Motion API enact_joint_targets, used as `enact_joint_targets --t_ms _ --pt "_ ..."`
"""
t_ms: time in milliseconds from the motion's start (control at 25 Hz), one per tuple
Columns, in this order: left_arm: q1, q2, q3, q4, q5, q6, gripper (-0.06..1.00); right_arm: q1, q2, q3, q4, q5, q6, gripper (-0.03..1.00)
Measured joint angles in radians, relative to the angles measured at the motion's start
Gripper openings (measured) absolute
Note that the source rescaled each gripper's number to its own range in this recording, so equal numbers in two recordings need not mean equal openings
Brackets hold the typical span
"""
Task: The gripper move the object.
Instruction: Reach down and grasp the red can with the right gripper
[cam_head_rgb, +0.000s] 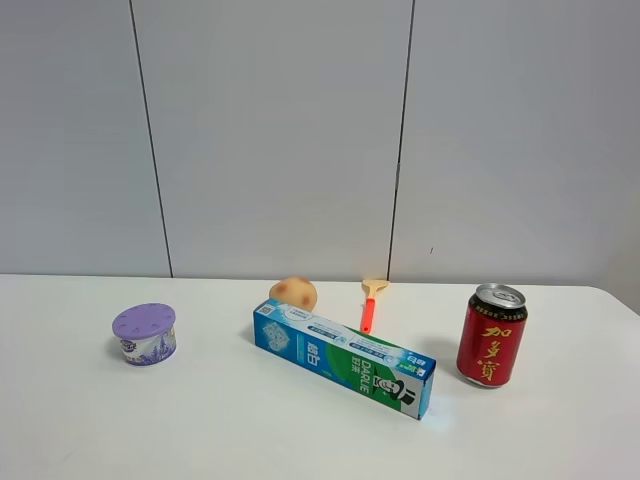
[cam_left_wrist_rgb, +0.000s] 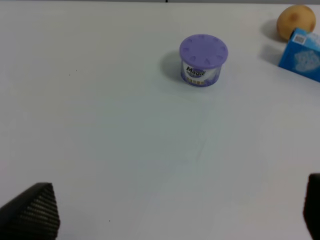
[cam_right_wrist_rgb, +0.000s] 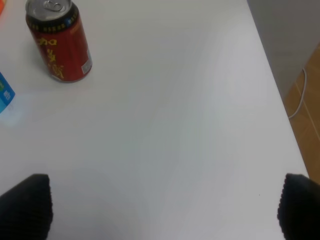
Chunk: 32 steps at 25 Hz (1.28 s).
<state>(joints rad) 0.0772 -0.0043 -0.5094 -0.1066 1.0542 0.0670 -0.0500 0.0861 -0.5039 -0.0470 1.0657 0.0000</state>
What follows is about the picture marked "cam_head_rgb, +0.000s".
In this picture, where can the red herbal tea can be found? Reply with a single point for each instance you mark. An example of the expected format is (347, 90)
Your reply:
(494, 324)

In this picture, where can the brown spotted potato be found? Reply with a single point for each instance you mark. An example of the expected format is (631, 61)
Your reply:
(295, 291)

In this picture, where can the blue green toothpaste box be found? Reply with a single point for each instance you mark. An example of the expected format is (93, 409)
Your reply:
(398, 378)

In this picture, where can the purple lidded air freshener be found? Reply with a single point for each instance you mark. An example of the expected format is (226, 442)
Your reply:
(146, 333)

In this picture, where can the orange handled small spatula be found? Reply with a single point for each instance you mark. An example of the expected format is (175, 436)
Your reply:
(371, 287)

